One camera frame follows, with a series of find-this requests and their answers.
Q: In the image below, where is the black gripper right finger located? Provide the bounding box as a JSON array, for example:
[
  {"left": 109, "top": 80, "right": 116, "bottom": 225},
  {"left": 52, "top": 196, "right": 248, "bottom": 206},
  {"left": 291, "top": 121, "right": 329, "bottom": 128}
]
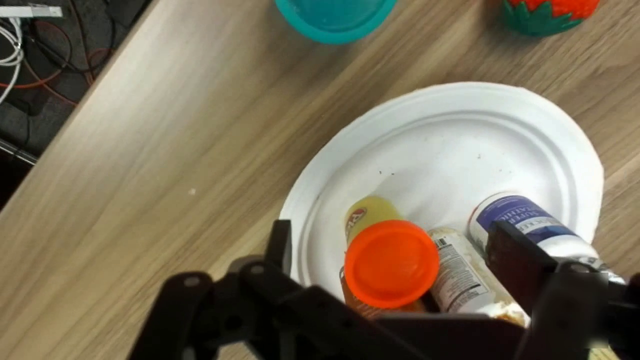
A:
[{"left": 484, "top": 218, "right": 640, "bottom": 360}]

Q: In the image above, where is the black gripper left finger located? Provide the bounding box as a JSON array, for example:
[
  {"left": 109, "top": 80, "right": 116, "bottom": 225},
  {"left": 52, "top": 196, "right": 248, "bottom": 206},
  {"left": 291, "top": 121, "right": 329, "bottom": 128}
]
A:
[{"left": 127, "top": 218, "right": 428, "bottom": 360}]

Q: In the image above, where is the white pill bottle blue label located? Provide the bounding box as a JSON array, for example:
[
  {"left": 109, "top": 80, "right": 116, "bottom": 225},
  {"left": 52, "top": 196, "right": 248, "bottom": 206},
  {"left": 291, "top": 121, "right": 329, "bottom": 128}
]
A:
[{"left": 466, "top": 189, "right": 628, "bottom": 288}]

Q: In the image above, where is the orange lid dough tub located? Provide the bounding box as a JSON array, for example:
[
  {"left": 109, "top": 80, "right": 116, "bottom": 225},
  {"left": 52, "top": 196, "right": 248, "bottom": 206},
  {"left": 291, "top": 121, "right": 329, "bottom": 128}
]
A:
[{"left": 343, "top": 193, "right": 443, "bottom": 312}]

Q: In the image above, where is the red toy strawberry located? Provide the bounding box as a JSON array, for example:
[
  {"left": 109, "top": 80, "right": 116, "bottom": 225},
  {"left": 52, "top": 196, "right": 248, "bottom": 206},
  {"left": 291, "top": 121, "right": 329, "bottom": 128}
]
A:
[{"left": 501, "top": 0, "right": 605, "bottom": 37}]

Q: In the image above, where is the white paper plate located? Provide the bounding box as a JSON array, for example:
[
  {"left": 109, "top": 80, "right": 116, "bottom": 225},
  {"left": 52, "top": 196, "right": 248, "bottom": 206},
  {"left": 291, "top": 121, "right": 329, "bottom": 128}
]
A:
[{"left": 279, "top": 80, "right": 608, "bottom": 305}]

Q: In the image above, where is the teal lid dough tub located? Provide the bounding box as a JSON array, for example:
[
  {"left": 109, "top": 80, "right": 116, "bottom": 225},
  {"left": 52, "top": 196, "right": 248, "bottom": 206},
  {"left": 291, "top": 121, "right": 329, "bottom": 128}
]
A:
[{"left": 272, "top": 0, "right": 400, "bottom": 48}]

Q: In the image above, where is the thin red wire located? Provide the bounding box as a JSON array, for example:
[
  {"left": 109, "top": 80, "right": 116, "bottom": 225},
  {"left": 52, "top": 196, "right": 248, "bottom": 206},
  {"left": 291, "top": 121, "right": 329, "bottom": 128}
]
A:
[{"left": 0, "top": 17, "right": 109, "bottom": 107}]

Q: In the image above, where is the white floor cable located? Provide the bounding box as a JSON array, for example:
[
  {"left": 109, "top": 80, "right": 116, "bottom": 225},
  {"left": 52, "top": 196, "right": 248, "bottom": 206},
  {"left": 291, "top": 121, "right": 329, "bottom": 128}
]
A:
[{"left": 0, "top": 15, "right": 26, "bottom": 104}]

